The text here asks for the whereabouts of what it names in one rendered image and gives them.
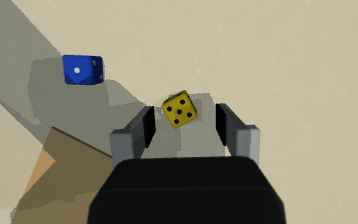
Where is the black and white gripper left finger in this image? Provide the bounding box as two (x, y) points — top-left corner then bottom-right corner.
(109, 106), (156, 168)

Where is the blue die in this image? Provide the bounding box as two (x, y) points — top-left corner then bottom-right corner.
(62, 55), (104, 85)

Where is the yellow die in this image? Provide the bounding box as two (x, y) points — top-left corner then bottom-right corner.
(161, 90), (198, 129)

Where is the tan square mat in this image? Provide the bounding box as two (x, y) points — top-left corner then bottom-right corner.
(11, 127), (114, 224)

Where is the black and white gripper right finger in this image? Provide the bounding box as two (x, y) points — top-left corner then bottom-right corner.
(216, 103), (260, 167)

